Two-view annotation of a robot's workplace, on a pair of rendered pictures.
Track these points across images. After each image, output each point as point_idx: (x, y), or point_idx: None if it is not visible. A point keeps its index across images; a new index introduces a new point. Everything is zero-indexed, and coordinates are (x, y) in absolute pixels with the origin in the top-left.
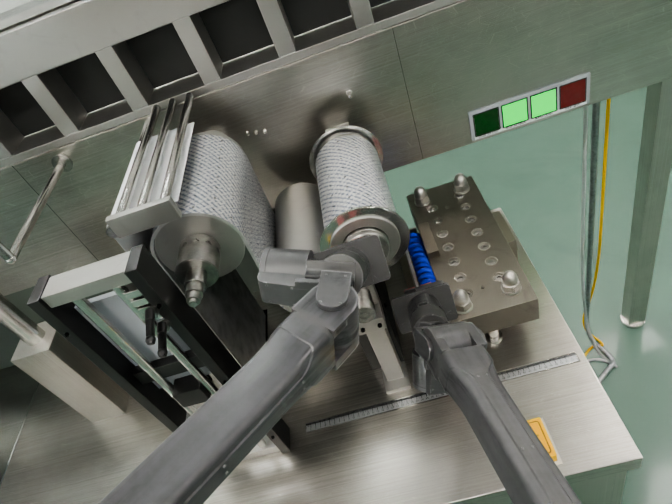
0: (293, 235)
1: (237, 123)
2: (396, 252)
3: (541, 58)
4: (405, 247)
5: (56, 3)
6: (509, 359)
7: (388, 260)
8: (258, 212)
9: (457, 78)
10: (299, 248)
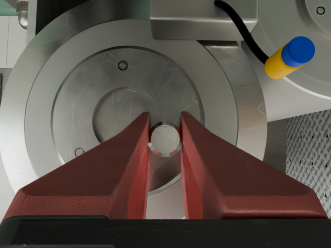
0: (292, 116)
1: None
2: (51, 56)
3: None
4: (25, 58)
5: None
6: None
7: (83, 34)
8: (326, 164)
9: (2, 162)
10: (301, 111)
